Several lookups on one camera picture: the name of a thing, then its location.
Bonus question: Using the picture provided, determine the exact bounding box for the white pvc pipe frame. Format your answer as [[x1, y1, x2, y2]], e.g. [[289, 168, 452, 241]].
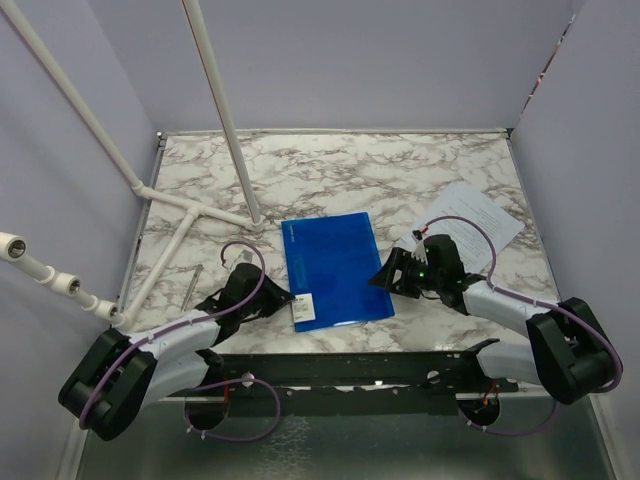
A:
[[1, 1, 263, 332]]

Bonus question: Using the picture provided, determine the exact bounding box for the metal pen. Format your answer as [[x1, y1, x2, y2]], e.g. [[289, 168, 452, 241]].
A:
[[181, 264, 203, 311]]

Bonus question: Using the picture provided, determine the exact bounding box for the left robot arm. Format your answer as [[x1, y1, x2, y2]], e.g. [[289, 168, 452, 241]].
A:
[[58, 263, 295, 441]]

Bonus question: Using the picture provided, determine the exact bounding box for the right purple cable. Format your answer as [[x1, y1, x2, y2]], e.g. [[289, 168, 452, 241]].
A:
[[412, 214, 625, 436]]

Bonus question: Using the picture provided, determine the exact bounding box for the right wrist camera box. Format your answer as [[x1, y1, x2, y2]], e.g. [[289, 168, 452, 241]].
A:
[[411, 238, 428, 264]]

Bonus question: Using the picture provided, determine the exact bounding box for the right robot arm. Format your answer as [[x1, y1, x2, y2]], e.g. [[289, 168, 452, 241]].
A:
[[368, 234, 622, 405]]

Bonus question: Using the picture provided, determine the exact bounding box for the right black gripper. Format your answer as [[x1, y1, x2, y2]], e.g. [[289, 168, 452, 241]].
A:
[[369, 246, 443, 299]]

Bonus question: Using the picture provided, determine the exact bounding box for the blue clip file folder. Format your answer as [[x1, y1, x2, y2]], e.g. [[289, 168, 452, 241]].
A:
[[281, 212, 395, 333]]

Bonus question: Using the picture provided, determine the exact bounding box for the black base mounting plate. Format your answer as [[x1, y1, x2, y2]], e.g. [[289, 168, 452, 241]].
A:
[[184, 351, 518, 416]]

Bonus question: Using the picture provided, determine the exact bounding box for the white printed paper sheet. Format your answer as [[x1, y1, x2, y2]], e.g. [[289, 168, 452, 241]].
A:
[[396, 183, 525, 273]]

